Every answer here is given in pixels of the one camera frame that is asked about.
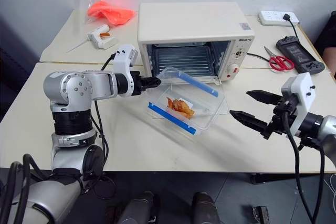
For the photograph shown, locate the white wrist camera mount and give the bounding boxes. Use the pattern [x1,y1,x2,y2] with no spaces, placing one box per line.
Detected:
[280,72,315,137]
[112,44,139,97]

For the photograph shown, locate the black handheld controller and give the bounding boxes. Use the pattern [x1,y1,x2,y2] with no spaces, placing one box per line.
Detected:
[275,35,326,75]

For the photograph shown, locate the dark rounded shape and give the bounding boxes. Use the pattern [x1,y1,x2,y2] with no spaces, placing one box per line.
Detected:
[191,191,222,224]
[115,190,161,224]

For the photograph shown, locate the person in dark clothes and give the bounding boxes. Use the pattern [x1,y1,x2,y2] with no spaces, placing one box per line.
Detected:
[313,10,336,78]

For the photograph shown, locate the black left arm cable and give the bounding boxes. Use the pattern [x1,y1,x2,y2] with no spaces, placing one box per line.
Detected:
[83,52,118,200]

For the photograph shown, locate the fried food pieces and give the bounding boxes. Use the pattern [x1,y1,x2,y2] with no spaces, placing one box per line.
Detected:
[165,96,196,120]

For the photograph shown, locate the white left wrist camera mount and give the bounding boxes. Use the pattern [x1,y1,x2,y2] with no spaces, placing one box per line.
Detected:
[112,44,139,97]

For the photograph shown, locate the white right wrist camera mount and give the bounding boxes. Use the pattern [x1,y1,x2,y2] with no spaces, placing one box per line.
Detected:
[280,72,315,137]

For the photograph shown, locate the black oven power cord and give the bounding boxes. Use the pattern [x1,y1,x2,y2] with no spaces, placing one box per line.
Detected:
[246,52,271,62]

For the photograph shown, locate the dark table frame bar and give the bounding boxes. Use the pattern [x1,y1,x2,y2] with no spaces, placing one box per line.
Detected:
[251,172,336,185]

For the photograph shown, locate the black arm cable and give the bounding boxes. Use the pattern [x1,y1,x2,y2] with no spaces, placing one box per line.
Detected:
[283,103,328,224]
[83,52,118,200]

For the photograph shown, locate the white glue gun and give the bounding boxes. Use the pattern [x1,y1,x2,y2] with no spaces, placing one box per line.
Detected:
[66,24,119,53]

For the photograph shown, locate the thick black cable bundle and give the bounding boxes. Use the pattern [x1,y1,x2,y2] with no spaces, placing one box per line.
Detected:
[0,153,40,224]

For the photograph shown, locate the red-handled scissors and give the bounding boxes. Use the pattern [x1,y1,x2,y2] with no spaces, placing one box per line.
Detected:
[263,46,295,72]

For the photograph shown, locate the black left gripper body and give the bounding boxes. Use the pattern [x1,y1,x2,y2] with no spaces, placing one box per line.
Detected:
[130,70,145,97]

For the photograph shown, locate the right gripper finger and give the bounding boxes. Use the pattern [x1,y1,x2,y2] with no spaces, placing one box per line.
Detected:
[246,90,284,105]
[229,109,270,133]

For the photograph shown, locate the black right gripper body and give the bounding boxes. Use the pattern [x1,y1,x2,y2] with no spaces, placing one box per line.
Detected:
[262,98,300,140]

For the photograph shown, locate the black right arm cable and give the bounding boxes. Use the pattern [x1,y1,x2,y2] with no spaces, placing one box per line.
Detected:
[283,103,328,224]

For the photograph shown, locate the orange plastic bag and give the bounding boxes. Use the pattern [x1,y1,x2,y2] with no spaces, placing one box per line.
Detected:
[86,0,138,27]

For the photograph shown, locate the cream toaster oven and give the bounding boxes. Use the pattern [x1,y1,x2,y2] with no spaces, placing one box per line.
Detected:
[137,1,256,120]

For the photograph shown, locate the black plug with cord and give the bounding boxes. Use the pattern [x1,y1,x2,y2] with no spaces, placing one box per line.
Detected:
[281,13,316,46]

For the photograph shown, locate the white and red oven knob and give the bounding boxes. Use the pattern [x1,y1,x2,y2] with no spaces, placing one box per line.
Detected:
[226,62,240,76]

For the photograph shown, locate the white power strip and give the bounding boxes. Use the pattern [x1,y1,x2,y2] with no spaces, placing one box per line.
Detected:
[258,9,301,27]

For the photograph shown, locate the clear container with blue clips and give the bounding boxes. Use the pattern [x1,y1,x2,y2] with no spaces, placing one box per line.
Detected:
[146,66,227,136]

